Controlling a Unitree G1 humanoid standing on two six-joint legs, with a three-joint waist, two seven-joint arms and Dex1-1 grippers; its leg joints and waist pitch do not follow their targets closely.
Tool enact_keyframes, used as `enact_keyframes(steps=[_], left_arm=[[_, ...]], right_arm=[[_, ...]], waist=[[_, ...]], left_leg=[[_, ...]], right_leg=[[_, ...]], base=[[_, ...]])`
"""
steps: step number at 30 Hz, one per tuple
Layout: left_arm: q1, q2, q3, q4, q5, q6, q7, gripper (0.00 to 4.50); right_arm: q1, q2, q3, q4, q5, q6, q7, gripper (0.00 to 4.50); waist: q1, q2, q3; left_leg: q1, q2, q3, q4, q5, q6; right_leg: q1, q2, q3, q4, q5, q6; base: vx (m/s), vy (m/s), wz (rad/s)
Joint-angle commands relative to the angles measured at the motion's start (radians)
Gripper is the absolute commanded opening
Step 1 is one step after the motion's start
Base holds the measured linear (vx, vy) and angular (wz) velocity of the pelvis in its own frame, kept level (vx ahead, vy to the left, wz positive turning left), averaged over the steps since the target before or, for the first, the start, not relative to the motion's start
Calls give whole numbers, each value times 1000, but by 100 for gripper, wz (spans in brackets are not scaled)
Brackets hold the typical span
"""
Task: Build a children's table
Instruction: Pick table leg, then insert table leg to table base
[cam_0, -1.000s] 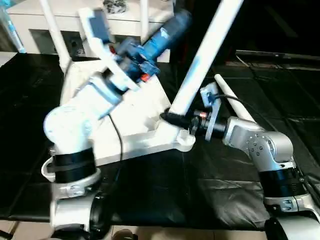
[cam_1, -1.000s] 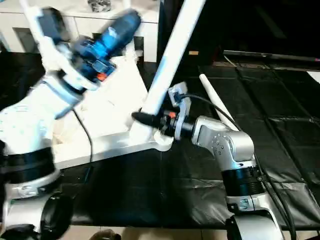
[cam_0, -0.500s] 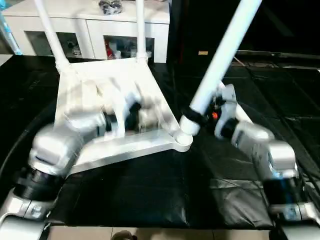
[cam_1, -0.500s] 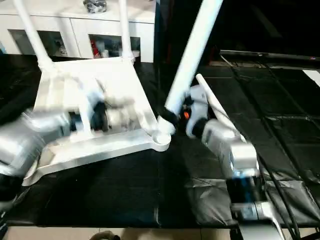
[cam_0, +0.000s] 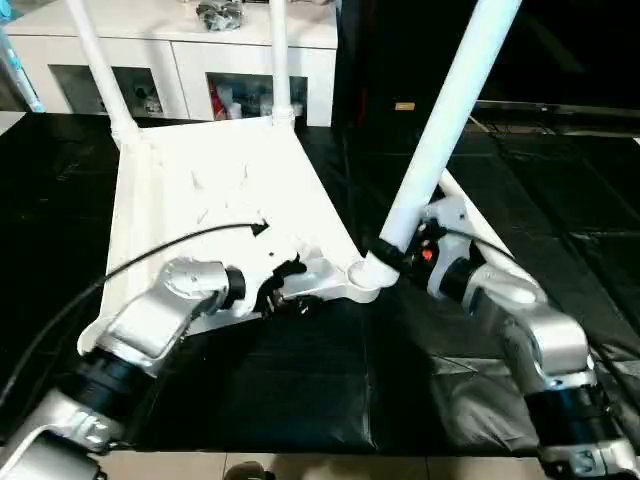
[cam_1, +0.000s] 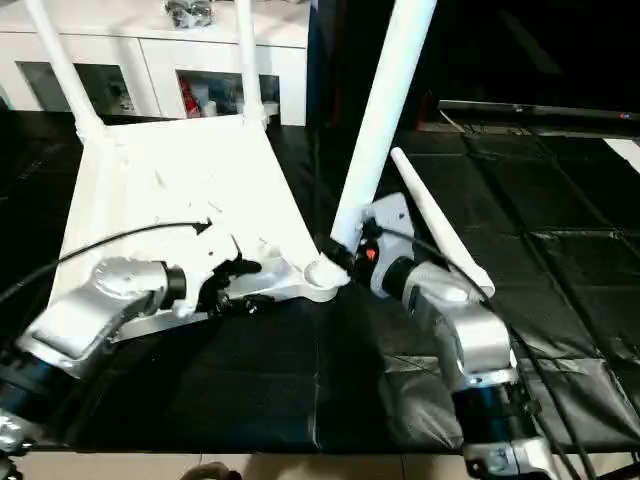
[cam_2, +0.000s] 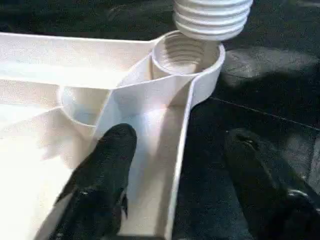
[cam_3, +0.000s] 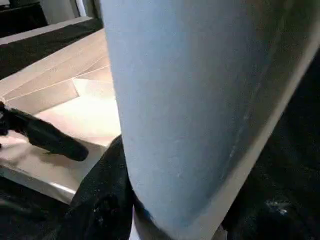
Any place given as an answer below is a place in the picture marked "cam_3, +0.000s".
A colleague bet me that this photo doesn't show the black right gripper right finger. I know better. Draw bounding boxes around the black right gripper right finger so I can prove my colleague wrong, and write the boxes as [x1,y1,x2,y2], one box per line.
[220,165,320,240]

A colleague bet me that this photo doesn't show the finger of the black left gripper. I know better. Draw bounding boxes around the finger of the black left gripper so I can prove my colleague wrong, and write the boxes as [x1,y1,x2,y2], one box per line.
[0,106,90,162]

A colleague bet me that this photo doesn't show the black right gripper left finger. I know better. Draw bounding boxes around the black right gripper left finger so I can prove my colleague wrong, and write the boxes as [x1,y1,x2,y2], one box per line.
[57,135,137,240]

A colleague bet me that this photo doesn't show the white plastic table top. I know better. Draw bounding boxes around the white plastic table top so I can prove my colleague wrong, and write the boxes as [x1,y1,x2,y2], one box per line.
[0,29,124,205]

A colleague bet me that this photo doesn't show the white plastic table leg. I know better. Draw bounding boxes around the white plastic table leg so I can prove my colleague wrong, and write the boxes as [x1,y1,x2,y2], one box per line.
[99,0,320,240]

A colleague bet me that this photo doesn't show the black work mat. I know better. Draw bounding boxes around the black work mat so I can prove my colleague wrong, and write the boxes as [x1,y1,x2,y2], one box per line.
[0,15,320,240]

